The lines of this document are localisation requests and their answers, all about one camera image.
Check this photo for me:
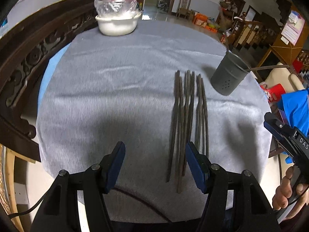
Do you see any dark carved wooden chair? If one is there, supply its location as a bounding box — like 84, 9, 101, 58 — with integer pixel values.
1, 0, 97, 161

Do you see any black perforated utensil holder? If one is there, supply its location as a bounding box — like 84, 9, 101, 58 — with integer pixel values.
211, 51, 249, 96

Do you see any person right hand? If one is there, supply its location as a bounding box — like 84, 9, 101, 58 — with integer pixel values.
272, 166, 308, 220

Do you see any blue cloth garment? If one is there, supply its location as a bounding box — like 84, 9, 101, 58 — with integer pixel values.
276, 87, 309, 165

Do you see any cream sofa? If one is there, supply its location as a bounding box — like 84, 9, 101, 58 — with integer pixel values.
265, 62, 305, 93

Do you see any white ceramic bowl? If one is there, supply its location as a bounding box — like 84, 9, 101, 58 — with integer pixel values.
95, 13, 142, 36

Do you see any wall calendar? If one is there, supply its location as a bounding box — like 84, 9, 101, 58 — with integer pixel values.
281, 10, 305, 46

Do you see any orange cardboard box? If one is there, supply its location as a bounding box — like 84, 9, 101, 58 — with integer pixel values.
192, 13, 218, 33

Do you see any clear plastic bag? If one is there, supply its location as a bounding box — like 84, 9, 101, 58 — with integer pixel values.
94, 0, 139, 18

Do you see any grey table cloth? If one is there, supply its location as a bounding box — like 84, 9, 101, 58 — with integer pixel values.
36, 20, 271, 223

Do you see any wooden chair far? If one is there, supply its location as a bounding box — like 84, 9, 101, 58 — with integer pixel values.
176, 0, 192, 18

